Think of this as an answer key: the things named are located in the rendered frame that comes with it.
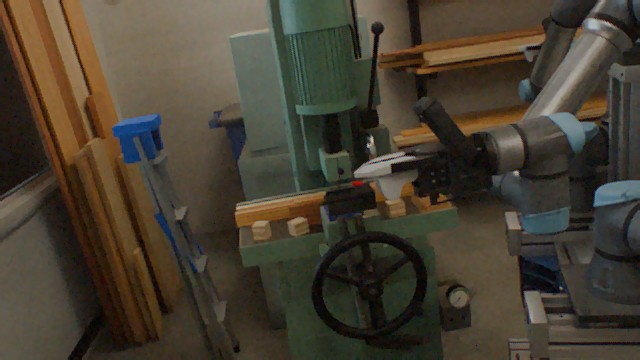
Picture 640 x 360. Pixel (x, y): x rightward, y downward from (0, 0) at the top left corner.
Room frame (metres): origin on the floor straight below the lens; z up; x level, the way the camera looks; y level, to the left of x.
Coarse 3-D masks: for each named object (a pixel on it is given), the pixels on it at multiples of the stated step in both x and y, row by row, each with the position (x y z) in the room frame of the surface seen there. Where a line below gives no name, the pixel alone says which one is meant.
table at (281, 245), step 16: (384, 208) 1.47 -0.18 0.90; (416, 208) 1.44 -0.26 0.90; (448, 208) 1.40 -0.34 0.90; (272, 224) 1.48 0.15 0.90; (320, 224) 1.43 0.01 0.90; (384, 224) 1.38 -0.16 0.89; (400, 224) 1.38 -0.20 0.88; (416, 224) 1.39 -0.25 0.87; (432, 224) 1.39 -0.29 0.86; (448, 224) 1.40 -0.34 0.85; (240, 240) 1.40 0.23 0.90; (272, 240) 1.37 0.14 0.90; (288, 240) 1.36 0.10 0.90; (304, 240) 1.36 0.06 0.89; (320, 240) 1.37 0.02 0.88; (256, 256) 1.35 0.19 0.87; (272, 256) 1.36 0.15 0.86; (288, 256) 1.36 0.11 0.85; (304, 256) 1.36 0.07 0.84; (384, 256) 1.28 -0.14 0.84
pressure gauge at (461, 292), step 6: (450, 288) 1.35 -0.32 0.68; (456, 288) 1.33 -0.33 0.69; (462, 288) 1.33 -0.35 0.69; (450, 294) 1.33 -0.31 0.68; (456, 294) 1.33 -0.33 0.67; (462, 294) 1.33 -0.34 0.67; (468, 294) 1.33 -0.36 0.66; (450, 300) 1.33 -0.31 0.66; (456, 300) 1.33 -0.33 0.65; (462, 300) 1.33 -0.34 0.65; (468, 300) 1.33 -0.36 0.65; (456, 306) 1.33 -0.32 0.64; (462, 306) 1.33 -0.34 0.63
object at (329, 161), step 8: (320, 152) 1.58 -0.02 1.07; (336, 152) 1.53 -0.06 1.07; (344, 152) 1.52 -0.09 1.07; (320, 160) 1.61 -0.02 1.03; (328, 160) 1.49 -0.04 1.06; (336, 160) 1.49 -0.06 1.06; (344, 160) 1.49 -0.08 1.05; (328, 168) 1.49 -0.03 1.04; (336, 168) 1.49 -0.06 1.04; (344, 168) 1.49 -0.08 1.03; (328, 176) 1.49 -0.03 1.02; (336, 176) 1.49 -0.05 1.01; (344, 176) 1.49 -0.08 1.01
